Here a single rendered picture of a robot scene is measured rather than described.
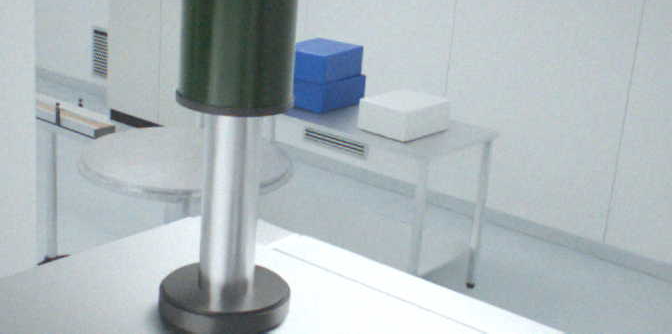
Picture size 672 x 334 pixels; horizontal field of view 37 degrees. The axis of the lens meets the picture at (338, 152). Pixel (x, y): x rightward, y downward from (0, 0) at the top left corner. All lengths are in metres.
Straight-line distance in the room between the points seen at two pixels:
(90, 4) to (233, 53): 8.66
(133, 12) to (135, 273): 7.51
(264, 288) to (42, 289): 0.10
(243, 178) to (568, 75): 5.86
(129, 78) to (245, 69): 7.72
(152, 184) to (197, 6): 3.73
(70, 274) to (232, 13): 0.17
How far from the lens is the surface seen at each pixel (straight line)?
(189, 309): 0.45
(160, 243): 0.54
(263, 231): 0.56
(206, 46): 0.41
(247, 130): 0.43
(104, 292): 0.49
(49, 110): 5.17
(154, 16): 7.82
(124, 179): 4.19
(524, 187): 6.54
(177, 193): 4.10
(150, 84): 7.95
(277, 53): 0.42
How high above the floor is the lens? 2.31
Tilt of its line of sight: 17 degrees down
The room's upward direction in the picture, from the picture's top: 5 degrees clockwise
